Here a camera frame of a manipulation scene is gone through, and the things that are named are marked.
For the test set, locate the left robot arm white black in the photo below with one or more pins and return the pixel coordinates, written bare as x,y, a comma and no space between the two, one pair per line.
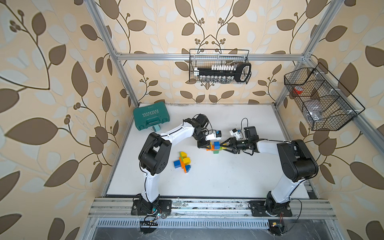
155,153

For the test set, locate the teal USB wall charger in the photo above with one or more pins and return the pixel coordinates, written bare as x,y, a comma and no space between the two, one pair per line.
156,128

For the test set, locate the small blue lego brick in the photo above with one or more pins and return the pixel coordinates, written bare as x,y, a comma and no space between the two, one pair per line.
177,164

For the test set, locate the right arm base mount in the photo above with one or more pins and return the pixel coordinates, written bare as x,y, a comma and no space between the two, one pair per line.
269,209

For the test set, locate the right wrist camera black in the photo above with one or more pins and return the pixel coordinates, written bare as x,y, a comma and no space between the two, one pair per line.
251,133

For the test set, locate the side wall wire basket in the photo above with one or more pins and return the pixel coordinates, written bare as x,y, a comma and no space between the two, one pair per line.
339,104

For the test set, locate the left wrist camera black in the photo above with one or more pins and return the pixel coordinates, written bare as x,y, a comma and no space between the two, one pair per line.
201,119

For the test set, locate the black white tool in basket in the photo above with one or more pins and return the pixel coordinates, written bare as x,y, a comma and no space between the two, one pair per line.
239,73

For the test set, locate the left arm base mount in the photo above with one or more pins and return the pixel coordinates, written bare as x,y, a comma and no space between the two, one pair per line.
144,208

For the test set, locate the orange lego brick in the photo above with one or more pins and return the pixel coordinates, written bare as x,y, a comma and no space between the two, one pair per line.
182,164

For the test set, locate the clear plastic bag in basket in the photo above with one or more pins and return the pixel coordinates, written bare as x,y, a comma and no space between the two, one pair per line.
315,109

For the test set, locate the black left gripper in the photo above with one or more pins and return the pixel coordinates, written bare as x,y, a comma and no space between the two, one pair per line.
205,144

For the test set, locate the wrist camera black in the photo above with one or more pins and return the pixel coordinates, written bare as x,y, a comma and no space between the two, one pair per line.
201,119
251,133

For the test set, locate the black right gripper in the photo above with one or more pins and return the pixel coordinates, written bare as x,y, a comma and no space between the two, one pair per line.
231,141

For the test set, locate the green plastic tool case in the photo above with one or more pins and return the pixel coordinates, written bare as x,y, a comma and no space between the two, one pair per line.
151,115

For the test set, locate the back wall wire basket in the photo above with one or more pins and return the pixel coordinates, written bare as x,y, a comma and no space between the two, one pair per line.
205,58

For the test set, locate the red object in basket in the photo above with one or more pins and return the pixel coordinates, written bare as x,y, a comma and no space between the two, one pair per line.
298,90

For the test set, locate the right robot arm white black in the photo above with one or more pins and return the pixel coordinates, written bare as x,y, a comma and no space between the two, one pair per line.
297,162

